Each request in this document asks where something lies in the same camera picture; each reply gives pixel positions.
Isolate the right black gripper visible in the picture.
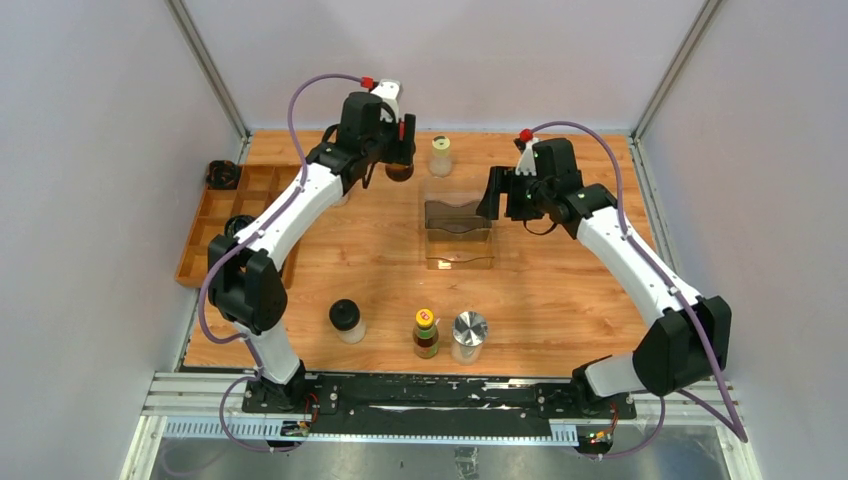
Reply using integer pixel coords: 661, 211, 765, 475
475, 166, 554, 221

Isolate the red lid sauce jar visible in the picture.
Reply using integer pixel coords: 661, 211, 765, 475
384, 162, 415, 183

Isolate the yellow lid spice bottle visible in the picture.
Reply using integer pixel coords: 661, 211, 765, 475
428, 135, 453, 178

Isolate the clear plastic organizer bin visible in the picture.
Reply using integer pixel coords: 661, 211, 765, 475
421, 177, 496, 271

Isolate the silver lid blue bottle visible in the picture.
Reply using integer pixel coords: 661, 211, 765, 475
333, 192, 351, 207

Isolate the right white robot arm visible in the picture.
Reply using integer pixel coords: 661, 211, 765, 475
476, 132, 732, 418

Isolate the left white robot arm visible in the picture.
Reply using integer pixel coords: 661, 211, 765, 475
204, 81, 416, 413

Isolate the wooden compartment tray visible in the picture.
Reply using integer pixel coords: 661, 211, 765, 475
175, 161, 299, 289

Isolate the silver lid glass jar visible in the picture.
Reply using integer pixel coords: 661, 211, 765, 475
451, 311, 489, 365

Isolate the yellow cap sauce bottle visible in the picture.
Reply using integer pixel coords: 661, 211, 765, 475
412, 308, 439, 359

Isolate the black lid spice bottle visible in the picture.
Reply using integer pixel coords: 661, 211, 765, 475
329, 299, 367, 344

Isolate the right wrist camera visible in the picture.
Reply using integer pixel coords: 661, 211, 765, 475
514, 137, 539, 176

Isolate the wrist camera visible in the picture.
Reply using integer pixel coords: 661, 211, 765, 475
370, 79, 402, 123
514, 137, 539, 176

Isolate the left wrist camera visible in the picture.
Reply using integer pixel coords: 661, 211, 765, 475
370, 79, 402, 123

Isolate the black cable coil outside tray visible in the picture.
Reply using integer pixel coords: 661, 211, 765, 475
205, 159, 242, 191

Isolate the black cable coil middle left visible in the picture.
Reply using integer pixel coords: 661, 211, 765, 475
223, 214, 257, 241

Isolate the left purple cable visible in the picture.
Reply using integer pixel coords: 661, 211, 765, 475
197, 73, 376, 454

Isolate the purple cable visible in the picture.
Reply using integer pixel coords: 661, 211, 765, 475
197, 73, 376, 454
517, 120, 750, 461

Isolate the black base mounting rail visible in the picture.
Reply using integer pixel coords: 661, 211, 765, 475
241, 373, 637, 439

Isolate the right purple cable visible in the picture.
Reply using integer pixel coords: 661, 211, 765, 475
517, 120, 750, 461

